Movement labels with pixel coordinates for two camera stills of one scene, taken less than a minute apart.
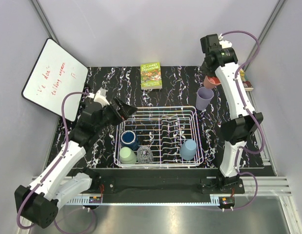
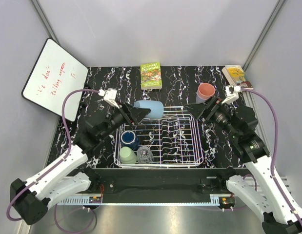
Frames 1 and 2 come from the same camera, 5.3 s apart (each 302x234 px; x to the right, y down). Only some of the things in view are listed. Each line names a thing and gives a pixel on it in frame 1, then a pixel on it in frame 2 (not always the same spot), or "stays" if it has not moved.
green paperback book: (151, 76) stays
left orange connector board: (93, 199) stays
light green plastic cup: (127, 156) stays
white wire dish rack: (163, 128) stays
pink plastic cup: (211, 82) to (206, 90)
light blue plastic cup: (188, 149) to (156, 107)
